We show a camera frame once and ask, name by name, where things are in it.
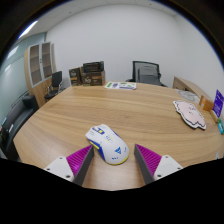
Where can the white blue yellow computer mouse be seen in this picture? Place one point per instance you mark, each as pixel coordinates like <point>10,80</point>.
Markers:
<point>108,143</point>

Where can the ceiling lights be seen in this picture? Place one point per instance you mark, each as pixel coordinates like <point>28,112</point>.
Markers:
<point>28,29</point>

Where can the wooden side desk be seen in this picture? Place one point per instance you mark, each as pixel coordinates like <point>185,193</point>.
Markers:
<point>186,85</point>

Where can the black mesh office chair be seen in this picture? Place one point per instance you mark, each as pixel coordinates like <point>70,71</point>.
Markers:
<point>135,71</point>

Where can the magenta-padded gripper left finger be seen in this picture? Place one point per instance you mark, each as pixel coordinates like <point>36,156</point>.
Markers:
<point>79,159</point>

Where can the grey backpack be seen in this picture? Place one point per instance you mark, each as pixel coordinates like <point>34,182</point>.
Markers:
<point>148,74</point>

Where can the green white printed leaflet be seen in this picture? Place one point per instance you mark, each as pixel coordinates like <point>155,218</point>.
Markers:
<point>120,85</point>

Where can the purple card package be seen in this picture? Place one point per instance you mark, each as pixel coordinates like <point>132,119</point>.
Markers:
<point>218,102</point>

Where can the pink animal-shaped mouse pad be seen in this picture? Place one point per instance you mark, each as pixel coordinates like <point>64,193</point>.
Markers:
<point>190,114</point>

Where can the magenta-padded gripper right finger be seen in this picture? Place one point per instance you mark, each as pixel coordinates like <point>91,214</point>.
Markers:
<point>149,159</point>

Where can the small black chair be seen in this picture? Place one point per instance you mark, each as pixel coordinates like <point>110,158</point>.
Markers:
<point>56,81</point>

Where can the black sofa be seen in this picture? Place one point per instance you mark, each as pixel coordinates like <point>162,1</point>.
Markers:
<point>16,120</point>

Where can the wooden shelf cabinet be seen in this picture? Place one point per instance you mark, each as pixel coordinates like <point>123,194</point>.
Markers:
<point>38,73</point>

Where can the teal blue small box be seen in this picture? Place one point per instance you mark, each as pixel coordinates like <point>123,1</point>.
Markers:
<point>221,127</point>

